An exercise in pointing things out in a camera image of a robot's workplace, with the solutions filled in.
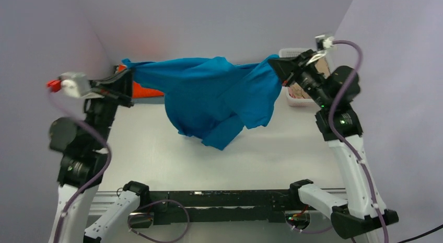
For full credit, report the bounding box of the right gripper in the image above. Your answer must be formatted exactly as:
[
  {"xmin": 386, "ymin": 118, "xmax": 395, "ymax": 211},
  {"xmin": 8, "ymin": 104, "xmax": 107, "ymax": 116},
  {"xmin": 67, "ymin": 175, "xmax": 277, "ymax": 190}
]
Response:
[{"xmin": 269, "ymin": 49, "xmax": 333, "ymax": 109}]

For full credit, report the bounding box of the beige t shirt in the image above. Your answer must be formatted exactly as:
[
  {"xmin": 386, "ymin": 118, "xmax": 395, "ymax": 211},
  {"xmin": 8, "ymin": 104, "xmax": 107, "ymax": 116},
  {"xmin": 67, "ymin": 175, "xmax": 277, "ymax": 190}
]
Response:
[{"xmin": 310, "ymin": 57, "xmax": 331, "ymax": 78}]

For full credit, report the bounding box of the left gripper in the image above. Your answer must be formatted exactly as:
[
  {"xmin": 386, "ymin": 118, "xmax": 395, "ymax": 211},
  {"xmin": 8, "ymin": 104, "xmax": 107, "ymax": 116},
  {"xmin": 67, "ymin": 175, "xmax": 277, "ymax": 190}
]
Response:
[{"xmin": 84, "ymin": 66, "xmax": 135, "ymax": 147}]

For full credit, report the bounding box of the pink t shirt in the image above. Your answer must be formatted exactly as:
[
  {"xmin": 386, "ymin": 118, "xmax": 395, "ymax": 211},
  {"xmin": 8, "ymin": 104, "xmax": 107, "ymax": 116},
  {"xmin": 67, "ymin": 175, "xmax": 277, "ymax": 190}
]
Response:
[{"xmin": 288, "ymin": 84, "xmax": 311, "ymax": 99}]

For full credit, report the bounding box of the white plastic basket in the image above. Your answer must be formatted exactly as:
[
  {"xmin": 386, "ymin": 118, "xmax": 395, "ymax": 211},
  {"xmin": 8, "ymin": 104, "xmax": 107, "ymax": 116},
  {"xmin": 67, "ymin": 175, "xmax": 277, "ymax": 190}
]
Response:
[{"xmin": 278, "ymin": 48, "xmax": 335, "ymax": 107}]

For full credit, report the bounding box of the blue t shirt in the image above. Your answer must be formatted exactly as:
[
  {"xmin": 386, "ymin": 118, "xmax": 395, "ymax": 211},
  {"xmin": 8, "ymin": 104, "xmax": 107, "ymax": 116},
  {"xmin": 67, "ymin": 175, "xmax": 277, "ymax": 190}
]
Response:
[{"xmin": 123, "ymin": 57, "xmax": 282, "ymax": 150}]

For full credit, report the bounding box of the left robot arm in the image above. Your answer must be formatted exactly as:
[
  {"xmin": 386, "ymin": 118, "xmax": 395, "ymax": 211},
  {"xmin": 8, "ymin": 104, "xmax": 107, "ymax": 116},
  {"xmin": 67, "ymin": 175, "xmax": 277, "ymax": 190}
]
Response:
[{"xmin": 46, "ymin": 69, "xmax": 151, "ymax": 242}]

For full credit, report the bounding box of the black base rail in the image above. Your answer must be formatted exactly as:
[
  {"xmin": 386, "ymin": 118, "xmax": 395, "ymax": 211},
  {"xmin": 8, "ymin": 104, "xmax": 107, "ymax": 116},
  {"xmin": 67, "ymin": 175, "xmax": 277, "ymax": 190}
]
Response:
[{"xmin": 135, "ymin": 189, "xmax": 309, "ymax": 227}]

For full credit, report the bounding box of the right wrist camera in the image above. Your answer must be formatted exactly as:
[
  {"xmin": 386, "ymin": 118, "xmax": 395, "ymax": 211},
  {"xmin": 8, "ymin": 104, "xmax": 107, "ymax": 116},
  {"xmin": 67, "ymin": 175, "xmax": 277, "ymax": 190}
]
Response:
[{"xmin": 314, "ymin": 34, "xmax": 335, "ymax": 51}]

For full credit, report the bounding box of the folded orange t shirt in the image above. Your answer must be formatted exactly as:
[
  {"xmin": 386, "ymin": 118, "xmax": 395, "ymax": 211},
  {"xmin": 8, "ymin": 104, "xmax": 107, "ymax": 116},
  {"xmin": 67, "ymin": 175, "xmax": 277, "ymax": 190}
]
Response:
[{"xmin": 132, "ymin": 73, "xmax": 164, "ymax": 99}]

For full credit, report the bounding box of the black cable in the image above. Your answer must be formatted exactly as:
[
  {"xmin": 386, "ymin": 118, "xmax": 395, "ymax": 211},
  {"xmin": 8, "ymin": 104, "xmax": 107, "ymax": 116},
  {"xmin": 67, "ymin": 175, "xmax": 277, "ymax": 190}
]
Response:
[{"xmin": 398, "ymin": 225, "xmax": 443, "ymax": 243}]

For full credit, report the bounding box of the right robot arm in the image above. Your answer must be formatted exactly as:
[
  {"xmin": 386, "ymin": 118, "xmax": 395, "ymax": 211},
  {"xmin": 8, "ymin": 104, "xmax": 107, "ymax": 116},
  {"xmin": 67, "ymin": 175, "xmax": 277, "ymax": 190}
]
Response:
[{"xmin": 269, "ymin": 50, "xmax": 399, "ymax": 239}]

